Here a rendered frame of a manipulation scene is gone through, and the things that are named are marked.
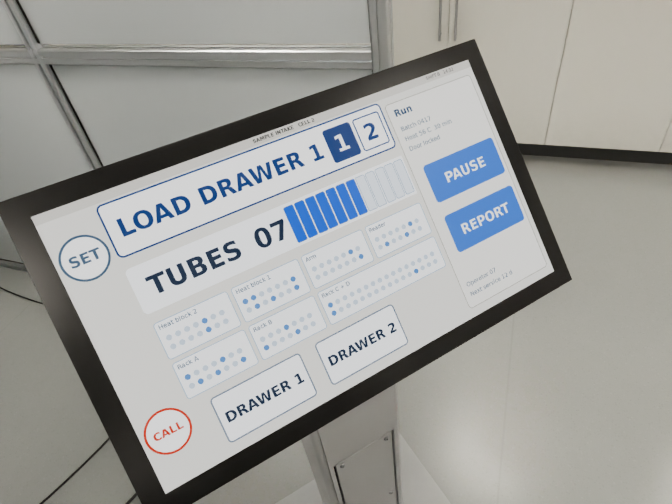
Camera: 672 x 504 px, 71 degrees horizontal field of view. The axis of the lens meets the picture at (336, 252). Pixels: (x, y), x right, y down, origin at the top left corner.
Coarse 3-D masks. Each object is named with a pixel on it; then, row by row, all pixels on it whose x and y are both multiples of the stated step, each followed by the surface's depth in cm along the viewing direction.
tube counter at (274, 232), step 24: (384, 168) 50; (312, 192) 48; (336, 192) 48; (360, 192) 49; (384, 192) 50; (408, 192) 51; (264, 216) 46; (288, 216) 47; (312, 216) 47; (336, 216) 48; (360, 216) 49; (264, 240) 46; (288, 240) 46
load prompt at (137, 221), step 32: (320, 128) 48; (352, 128) 49; (384, 128) 50; (224, 160) 45; (256, 160) 46; (288, 160) 47; (320, 160) 48; (352, 160) 49; (160, 192) 43; (192, 192) 44; (224, 192) 45; (256, 192) 46; (128, 224) 42; (160, 224) 43; (192, 224) 44; (128, 256) 42
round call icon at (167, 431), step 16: (176, 400) 42; (144, 416) 42; (160, 416) 42; (176, 416) 42; (144, 432) 41; (160, 432) 42; (176, 432) 42; (192, 432) 43; (160, 448) 42; (176, 448) 42
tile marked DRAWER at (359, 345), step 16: (368, 320) 48; (384, 320) 49; (336, 336) 47; (352, 336) 48; (368, 336) 48; (384, 336) 49; (400, 336) 49; (320, 352) 47; (336, 352) 47; (352, 352) 48; (368, 352) 48; (384, 352) 49; (336, 368) 47; (352, 368) 48; (336, 384) 47
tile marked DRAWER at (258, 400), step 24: (288, 360) 46; (240, 384) 44; (264, 384) 45; (288, 384) 46; (312, 384) 46; (216, 408) 43; (240, 408) 44; (264, 408) 45; (288, 408) 45; (240, 432) 44
